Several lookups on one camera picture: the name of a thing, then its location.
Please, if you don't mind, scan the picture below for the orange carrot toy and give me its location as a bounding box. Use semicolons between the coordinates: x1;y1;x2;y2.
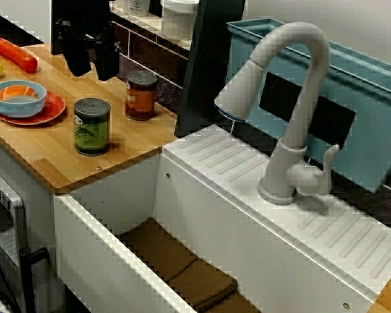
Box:
0;38;39;72

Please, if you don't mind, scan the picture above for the grey toy oven front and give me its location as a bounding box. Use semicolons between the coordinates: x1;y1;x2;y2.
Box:
0;164;29;271

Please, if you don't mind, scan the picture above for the light blue bowl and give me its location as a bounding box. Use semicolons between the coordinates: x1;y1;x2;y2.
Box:
0;80;47;119

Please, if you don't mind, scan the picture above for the black cabinet handle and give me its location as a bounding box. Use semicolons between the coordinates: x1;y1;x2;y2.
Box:
18;246;50;313

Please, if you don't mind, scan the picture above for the grey toy faucet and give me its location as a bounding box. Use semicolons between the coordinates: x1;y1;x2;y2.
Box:
214;22;340;205

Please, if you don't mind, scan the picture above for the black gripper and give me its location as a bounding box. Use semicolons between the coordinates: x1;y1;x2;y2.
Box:
57;21;121;82

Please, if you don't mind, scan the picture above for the brown folded cloth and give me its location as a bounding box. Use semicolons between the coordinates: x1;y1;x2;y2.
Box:
117;217;261;313

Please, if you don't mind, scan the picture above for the orange soup toy can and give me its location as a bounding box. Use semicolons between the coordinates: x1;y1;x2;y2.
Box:
124;70;158;121

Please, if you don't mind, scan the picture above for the black upright post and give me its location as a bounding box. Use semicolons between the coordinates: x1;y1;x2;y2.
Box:
174;0;248;138

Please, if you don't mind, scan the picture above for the green toy can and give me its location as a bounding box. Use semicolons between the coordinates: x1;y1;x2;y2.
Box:
74;98;111;157

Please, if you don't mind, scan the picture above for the white lidded storage jar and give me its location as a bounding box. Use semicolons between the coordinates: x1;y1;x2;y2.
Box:
160;0;199;40

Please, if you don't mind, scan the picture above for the salmon sushi toy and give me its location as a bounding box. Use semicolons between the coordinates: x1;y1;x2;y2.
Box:
0;85;40;102

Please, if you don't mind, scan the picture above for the white toy sink unit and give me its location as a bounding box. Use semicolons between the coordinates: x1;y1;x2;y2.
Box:
53;123;391;313

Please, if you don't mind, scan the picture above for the red plate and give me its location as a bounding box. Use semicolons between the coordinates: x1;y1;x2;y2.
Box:
0;92;66;127

